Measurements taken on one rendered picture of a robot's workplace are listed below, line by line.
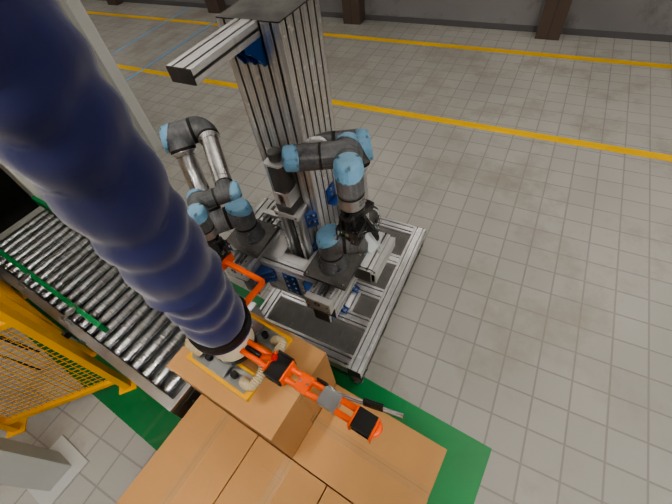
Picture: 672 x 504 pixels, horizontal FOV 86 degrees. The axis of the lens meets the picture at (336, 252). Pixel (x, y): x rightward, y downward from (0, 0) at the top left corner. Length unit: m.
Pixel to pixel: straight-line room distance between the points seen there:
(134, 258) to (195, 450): 1.35
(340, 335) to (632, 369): 1.84
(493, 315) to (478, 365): 0.40
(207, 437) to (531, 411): 1.86
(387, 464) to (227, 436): 0.78
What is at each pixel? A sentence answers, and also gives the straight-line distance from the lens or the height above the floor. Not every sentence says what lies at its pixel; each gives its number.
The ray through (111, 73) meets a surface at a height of 0.94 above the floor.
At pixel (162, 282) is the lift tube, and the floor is 1.73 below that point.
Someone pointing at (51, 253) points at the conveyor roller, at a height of 0.53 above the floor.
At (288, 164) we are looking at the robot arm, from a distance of 1.02.
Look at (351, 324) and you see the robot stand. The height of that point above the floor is 0.23.
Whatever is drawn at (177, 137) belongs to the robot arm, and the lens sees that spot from 1.81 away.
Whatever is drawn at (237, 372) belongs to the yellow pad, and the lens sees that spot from 1.53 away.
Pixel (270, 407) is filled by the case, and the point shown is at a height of 0.94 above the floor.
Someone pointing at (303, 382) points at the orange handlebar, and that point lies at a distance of 1.33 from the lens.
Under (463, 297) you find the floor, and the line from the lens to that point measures 2.89.
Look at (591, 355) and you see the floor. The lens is 2.96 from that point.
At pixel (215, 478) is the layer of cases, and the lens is 2.05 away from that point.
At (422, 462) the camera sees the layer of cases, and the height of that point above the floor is 0.54.
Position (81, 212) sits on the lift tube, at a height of 1.98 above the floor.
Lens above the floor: 2.44
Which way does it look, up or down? 52 degrees down
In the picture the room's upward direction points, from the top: 10 degrees counter-clockwise
